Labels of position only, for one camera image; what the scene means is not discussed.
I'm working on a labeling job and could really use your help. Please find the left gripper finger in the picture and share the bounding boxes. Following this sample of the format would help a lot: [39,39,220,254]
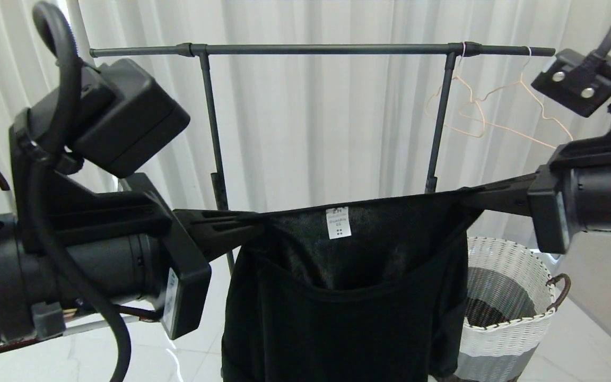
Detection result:
[189,227,265,261]
[174,210,265,235]

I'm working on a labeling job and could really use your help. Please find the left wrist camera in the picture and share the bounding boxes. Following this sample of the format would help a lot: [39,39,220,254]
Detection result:
[11,57,191,250]

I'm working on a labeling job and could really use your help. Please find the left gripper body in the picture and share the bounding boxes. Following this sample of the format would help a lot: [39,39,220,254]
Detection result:
[0,172,212,341]

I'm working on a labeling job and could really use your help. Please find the black clothes rack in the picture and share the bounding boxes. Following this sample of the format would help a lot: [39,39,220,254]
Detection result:
[90,41,556,276]

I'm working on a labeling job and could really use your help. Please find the pink clothes hanger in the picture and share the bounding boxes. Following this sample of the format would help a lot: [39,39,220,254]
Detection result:
[425,50,489,140]
[459,48,574,150]

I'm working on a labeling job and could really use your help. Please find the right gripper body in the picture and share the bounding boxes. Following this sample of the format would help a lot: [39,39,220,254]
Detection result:
[527,162,611,255]

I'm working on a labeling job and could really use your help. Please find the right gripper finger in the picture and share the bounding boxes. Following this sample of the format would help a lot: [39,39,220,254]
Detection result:
[462,192,532,216]
[460,173,537,195]

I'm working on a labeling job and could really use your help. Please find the black short-sleeved shirt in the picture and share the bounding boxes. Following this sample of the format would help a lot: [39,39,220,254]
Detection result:
[221,190,485,382]

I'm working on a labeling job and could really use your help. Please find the white laundry basket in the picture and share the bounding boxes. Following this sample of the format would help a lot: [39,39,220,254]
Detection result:
[454,236,572,382]

